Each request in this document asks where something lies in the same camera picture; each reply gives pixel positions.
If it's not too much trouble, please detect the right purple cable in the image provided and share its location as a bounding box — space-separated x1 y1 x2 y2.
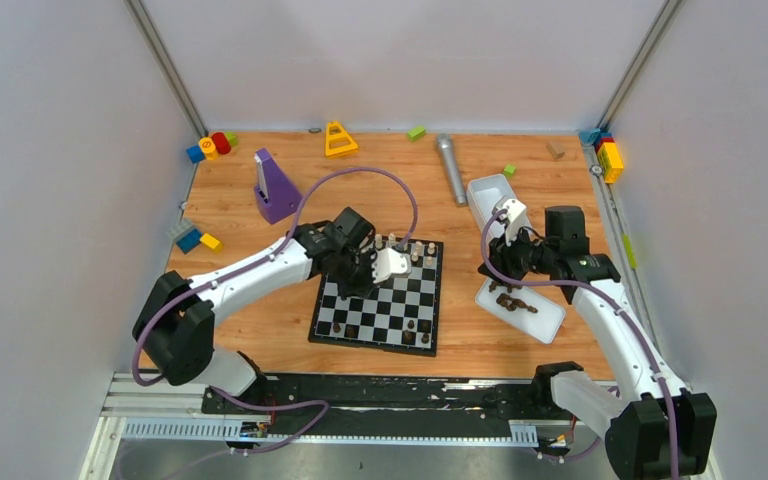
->
479 208 681 480

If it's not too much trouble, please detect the yellow brick stack right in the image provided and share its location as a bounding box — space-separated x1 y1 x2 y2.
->
596 141 624 184

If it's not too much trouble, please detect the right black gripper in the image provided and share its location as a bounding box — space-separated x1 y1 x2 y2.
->
478 222 556 286

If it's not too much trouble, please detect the dark chess pieces pile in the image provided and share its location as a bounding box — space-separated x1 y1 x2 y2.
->
488 280 539 314

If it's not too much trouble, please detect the blue block left corner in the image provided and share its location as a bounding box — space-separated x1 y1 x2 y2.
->
186 145 206 164

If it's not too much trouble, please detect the yellow cylinder block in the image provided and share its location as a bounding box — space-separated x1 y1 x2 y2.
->
199 137 219 160

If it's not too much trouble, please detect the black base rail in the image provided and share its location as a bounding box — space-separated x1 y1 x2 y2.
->
241 373 590 441

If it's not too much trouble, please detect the white box lid tray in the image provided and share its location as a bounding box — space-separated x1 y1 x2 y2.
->
475 279 566 344

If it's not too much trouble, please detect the silver microphone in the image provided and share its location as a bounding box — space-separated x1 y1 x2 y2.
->
435 133 467 207

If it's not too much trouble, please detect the grey blue brick left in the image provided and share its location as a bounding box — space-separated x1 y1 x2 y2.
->
167 218 202 254

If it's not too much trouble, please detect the black white chessboard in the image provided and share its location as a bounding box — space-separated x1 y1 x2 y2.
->
308 241 445 357

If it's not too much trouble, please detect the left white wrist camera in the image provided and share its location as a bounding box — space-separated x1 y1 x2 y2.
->
371 248 412 284

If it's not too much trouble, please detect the brown wooden block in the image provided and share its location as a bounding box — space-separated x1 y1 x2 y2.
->
546 141 566 160

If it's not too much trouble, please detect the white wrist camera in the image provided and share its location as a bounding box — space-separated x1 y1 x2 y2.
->
371 248 412 284
493 197 531 246

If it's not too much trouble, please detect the green block top centre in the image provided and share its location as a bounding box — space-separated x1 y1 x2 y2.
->
406 125 427 142

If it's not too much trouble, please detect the red cylinder block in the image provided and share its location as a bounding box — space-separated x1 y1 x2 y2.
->
211 132 232 156

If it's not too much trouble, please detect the purple metronome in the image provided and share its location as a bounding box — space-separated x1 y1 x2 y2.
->
253 148 302 225

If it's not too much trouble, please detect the purple cable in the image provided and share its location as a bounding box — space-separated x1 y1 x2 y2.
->
130 165 421 458
479 208 681 480

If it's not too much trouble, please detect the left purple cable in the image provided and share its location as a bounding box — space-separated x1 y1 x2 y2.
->
130 165 421 458

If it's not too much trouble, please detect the white box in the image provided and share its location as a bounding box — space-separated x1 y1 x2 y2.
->
466 174 532 234

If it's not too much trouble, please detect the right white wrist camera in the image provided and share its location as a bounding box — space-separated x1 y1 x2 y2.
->
493 197 531 246

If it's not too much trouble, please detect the yellow triangle toy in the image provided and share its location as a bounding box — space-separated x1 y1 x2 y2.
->
324 121 359 158

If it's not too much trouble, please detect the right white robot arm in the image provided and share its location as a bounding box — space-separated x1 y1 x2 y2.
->
478 198 717 479

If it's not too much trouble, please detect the small yellow block left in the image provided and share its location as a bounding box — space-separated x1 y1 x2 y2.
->
199 233 223 253

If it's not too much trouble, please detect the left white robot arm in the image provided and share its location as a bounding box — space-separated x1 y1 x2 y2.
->
132 207 379 413

